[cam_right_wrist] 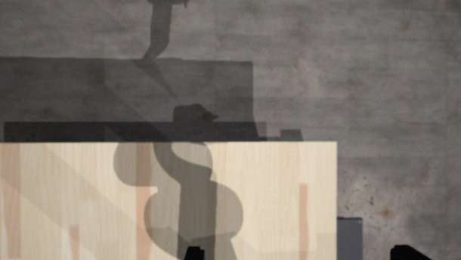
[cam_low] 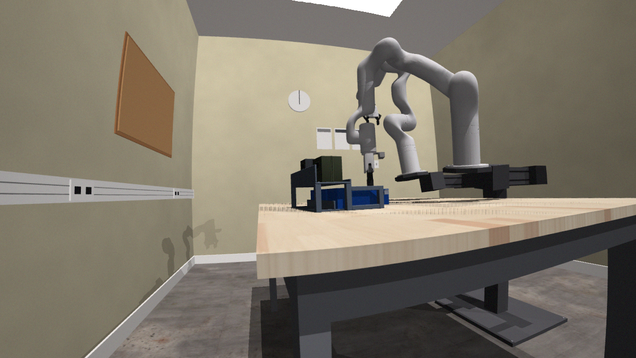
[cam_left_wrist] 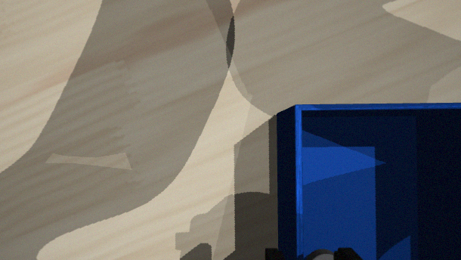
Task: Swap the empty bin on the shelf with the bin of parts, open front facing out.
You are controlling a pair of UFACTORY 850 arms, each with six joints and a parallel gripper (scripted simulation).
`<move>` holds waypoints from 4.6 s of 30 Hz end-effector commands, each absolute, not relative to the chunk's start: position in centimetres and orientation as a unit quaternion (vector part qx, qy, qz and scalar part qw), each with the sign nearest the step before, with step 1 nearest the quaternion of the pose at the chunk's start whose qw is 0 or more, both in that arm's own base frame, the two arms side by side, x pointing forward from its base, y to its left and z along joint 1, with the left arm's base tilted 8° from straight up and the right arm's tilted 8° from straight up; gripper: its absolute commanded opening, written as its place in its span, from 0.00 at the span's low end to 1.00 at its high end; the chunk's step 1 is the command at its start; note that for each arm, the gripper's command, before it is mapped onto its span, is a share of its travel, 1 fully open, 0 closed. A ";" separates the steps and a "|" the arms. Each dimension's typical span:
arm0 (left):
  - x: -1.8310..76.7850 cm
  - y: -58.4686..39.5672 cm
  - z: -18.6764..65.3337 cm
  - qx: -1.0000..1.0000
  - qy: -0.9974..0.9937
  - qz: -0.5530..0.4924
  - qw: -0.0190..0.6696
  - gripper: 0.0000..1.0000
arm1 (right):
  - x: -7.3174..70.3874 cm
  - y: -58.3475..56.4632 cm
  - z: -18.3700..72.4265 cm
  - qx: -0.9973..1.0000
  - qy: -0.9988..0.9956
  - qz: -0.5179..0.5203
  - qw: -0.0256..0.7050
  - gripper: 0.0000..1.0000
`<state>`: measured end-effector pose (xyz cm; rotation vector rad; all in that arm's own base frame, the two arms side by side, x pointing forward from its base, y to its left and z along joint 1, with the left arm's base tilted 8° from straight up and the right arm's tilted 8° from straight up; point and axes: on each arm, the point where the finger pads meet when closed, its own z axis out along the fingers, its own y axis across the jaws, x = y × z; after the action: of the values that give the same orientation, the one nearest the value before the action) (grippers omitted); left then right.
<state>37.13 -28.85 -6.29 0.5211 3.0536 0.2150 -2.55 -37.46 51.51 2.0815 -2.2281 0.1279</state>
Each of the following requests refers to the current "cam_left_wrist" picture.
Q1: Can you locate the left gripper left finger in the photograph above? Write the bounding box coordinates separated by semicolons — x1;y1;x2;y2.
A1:
265;248;286;260

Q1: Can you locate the blue open-front bin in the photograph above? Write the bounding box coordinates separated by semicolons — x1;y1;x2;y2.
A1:
277;103;461;260

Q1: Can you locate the grey metal disc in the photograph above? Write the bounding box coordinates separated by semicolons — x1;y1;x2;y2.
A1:
306;249;334;260

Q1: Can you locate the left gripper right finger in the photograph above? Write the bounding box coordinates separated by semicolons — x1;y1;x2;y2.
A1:
333;248;363;260

